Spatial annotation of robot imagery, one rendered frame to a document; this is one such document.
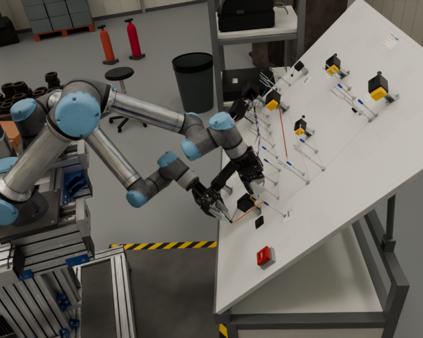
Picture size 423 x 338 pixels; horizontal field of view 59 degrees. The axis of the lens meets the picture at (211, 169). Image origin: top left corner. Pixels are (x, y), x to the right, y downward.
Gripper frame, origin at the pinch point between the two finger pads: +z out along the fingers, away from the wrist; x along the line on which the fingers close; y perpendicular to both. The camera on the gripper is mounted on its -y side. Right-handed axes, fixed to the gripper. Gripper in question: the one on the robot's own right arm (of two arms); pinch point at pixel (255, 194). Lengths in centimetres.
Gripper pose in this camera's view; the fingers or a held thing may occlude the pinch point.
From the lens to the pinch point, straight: 141.5
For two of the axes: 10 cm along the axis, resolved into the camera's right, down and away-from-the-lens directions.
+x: 0.5, -5.9, 8.0
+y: 8.9, -3.4, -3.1
